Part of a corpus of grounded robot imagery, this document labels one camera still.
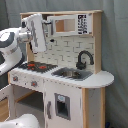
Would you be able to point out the white toy microwave door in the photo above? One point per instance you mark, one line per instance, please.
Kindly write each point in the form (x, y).
(68, 25)

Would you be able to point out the left red stove knob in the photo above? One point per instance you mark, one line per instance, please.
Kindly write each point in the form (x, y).
(15, 78)

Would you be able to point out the black toy faucet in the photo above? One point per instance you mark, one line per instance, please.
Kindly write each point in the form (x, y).
(81, 64)

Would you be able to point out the white dishwasher door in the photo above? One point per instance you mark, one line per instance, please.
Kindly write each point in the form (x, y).
(63, 106)

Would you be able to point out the right red stove knob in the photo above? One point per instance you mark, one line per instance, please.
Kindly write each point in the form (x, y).
(34, 83)

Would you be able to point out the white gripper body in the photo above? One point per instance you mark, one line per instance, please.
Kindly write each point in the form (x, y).
(34, 24)

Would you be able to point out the black toy stovetop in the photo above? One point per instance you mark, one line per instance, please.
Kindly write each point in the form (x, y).
(37, 66)

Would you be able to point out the red stove knob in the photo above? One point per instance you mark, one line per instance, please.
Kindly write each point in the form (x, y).
(15, 78)
(34, 83)

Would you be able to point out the wooden toy kitchen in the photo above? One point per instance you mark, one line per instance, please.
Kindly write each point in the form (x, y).
(63, 51)

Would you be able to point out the grey toy sink basin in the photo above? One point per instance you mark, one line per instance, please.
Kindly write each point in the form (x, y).
(71, 73)

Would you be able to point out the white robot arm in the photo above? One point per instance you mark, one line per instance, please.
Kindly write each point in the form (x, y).
(9, 47)

